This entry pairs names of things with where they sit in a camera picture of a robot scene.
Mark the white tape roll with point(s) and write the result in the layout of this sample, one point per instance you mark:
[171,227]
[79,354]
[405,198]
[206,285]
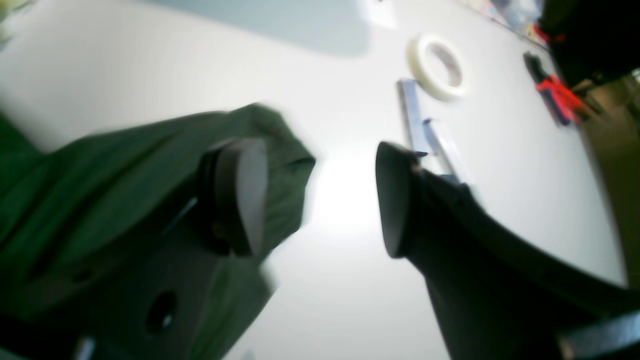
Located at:
[438,67]

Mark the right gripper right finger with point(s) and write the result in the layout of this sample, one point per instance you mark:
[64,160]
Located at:
[496,296]

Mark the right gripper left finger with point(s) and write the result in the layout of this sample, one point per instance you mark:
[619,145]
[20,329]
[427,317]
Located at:
[143,296]

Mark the orange black utility knife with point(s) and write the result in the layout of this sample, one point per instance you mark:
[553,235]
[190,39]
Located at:
[564,106]

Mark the dark green t-shirt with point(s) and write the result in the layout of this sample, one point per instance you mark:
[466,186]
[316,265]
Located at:
[59,206]

